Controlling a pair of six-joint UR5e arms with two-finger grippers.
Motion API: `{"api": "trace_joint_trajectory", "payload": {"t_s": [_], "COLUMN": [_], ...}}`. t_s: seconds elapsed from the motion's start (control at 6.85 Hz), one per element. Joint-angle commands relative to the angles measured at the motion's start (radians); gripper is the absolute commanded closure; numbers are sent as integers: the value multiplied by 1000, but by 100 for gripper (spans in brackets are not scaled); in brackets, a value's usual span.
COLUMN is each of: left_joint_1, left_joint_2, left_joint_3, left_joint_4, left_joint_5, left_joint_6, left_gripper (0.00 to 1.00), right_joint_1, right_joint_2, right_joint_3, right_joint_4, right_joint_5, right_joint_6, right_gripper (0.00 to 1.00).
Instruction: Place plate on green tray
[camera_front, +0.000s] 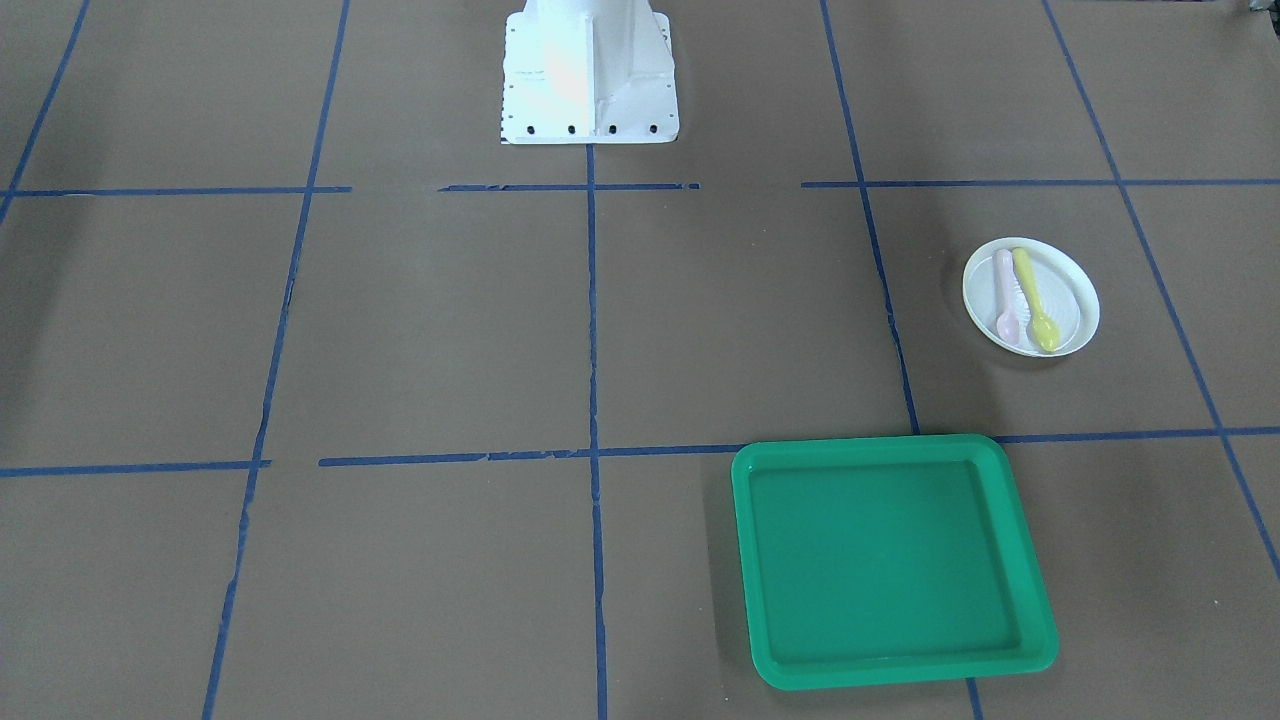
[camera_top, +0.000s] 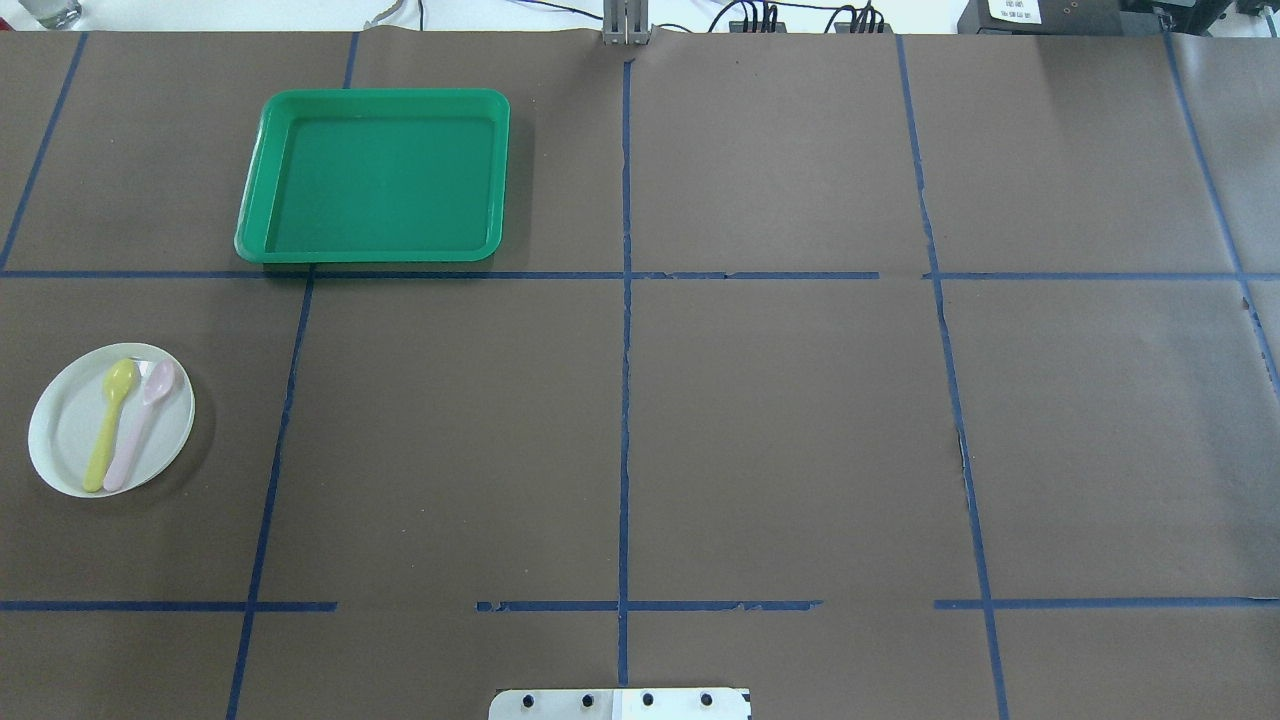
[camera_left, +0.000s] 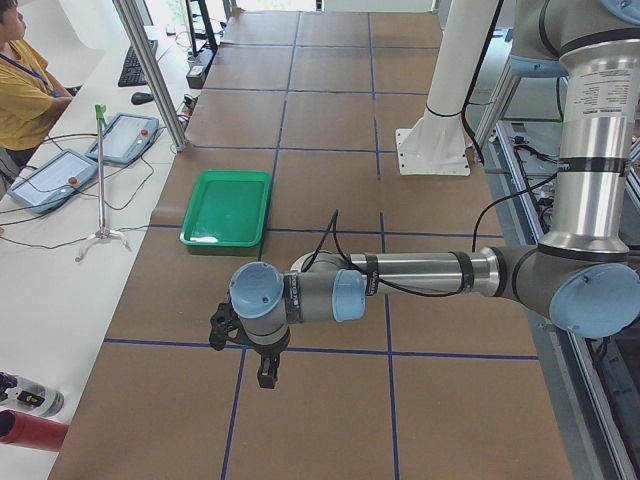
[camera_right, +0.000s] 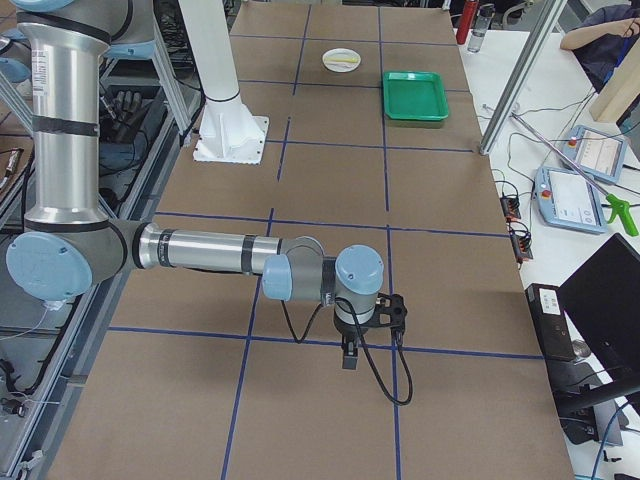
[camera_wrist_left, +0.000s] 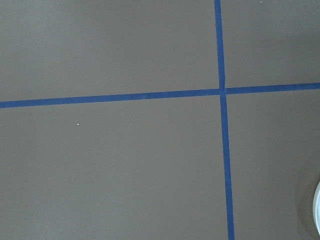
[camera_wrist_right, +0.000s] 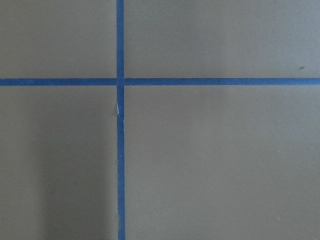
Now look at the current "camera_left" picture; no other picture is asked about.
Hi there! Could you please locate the red cylinder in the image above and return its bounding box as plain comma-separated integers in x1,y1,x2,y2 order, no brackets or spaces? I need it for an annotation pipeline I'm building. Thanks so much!
1,410,69,452

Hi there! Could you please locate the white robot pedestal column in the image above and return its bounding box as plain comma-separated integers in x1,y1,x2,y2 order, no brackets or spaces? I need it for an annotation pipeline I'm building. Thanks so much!
396,0,502,176

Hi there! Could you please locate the person in yellow shirt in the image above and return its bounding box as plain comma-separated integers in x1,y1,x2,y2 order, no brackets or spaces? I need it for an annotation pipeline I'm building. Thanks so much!
1,1,73,167

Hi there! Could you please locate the far grey teach pendant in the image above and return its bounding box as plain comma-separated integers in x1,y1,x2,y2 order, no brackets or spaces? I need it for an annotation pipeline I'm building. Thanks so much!
98,113,160,166

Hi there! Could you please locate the grey teach pendant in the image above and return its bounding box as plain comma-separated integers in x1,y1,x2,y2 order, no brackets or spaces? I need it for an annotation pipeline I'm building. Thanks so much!
98,113,160,166
8,149,98,213

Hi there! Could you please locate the black keyboard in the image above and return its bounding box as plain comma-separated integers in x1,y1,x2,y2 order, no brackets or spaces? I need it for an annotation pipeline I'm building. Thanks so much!
117,46,147,87

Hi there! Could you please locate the brown paper table cover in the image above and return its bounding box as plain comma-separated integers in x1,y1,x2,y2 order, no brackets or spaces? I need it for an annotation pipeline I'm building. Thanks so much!
51,12,573,479

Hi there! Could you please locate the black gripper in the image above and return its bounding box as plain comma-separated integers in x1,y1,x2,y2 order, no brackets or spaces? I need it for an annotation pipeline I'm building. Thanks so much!
250,333,290,389

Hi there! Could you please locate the metal stand with green clip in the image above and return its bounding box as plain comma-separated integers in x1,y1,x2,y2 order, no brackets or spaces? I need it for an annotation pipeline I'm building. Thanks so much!
75,104,131,263

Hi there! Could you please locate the black computer mouse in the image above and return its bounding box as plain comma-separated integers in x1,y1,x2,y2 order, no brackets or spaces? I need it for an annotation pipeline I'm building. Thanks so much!
130,92,154,106

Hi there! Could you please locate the near grey teach pendant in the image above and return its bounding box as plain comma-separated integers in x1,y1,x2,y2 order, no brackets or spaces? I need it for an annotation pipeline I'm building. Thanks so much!
8,149,98,213

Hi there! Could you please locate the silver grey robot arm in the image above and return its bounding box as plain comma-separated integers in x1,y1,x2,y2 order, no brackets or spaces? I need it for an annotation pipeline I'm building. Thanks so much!
209,1,639,388

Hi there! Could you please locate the white plate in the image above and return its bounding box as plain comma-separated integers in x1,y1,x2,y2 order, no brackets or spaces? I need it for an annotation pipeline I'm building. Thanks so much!
289,250,332,272

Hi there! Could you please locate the aluminium frame post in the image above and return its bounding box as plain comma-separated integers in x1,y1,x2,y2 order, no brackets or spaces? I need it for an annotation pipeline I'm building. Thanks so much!
112,0,188,152

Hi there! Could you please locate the green plastic tray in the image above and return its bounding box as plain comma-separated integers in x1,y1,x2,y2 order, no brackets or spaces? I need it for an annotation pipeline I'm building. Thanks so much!
180,170,271,256

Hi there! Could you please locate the aluminium table edge rail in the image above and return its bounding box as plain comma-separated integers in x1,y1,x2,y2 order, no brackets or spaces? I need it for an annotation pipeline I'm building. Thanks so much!
485,120,639,479

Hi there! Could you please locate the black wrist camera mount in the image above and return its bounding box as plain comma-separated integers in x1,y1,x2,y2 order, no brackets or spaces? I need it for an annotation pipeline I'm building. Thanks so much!
209,301,247,351

